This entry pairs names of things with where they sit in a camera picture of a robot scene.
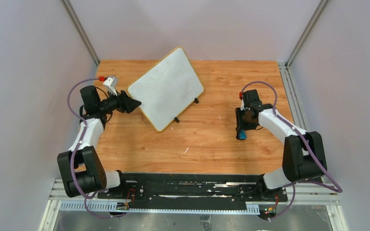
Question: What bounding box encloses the yellow framed whiteboard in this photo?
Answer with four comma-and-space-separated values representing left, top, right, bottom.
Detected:
127, 47, 204, 132

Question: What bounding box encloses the blue whiteboard eraser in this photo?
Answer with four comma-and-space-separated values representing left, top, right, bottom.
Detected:
238, 129, 247, 140

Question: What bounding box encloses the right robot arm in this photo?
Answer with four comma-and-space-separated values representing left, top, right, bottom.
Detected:
235, 90, 326, 194

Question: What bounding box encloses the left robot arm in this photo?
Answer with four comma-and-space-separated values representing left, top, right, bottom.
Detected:
57, 85, 142, 198

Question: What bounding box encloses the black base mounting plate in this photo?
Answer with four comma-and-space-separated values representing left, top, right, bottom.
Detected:
98, 173, 288, 212

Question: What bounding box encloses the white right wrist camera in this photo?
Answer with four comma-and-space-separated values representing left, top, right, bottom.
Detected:
240, 99, 245, 110

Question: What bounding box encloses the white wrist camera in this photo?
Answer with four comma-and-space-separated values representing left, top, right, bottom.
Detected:
240, 99, 245, 110
103, 76, 119, 96

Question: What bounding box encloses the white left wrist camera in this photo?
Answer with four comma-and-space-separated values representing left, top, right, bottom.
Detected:
103, 76, 119, 96

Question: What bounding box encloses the wire whiteboard stand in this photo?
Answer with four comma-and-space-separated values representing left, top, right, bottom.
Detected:
173, 98, 199, 123

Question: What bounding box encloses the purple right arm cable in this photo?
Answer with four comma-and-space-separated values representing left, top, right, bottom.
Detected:
238, 81, 344, 222

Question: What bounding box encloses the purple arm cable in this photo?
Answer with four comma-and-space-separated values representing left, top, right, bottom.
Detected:
67, 76, 127, 219
238, 81, 344, 222

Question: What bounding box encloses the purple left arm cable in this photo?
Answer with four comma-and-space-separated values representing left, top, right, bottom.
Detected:
67, 76, 127, 219

